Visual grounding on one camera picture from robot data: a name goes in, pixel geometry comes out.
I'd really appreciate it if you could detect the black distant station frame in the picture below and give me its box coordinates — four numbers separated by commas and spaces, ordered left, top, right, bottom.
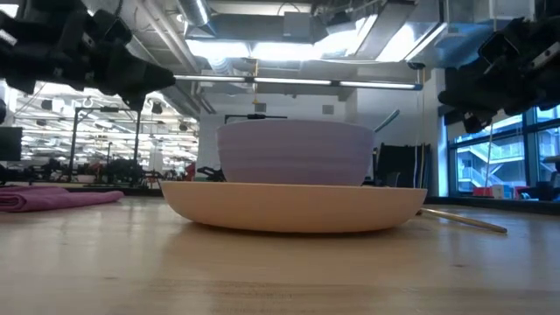
66, 106, 144, 184

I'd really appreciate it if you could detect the pink cloth napkin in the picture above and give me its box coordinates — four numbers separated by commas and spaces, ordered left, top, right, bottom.
0, 185, 126, 214

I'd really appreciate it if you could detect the silver ceiling air duct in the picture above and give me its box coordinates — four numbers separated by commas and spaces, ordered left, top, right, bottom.
177, 0, 218, 39

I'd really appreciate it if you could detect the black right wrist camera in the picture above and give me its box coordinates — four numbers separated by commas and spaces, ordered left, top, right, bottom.
478, 17, 527, 67

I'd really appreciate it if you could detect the spoon with teal handle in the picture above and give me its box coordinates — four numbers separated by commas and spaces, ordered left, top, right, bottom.
373, 108, 402, 134

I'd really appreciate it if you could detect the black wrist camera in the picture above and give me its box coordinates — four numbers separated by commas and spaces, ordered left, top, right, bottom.
90, 9, 134, 46
478, 17, 527, 67

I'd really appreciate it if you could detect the lavender bowl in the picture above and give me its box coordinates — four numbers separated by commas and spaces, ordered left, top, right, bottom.
215, 118, 377, 187

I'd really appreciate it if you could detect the long ceiling light fixture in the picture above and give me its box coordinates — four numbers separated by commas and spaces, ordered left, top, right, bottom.
173, 73, 424, 92

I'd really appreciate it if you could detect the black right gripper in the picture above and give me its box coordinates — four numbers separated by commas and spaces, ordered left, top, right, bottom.
437, 17, 560, 135

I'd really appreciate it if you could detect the dark computer monitor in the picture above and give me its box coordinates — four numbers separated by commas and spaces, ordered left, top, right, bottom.
0, 126, 24, 162

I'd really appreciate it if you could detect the gold metal fork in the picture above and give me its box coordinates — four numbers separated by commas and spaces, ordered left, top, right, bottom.
415, 206, 509, 235

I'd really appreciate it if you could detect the black distant overhead boom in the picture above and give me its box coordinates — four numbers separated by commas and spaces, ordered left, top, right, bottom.
223, 113, 289, 125

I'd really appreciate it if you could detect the peach round plate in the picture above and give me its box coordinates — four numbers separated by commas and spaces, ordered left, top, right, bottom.
160, 180, 429, 235

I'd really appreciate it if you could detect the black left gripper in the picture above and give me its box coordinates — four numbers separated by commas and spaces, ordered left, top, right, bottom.
17, 0, 177, 112

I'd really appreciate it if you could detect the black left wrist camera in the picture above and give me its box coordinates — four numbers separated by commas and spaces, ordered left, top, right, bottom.
90, 9, 134, 46

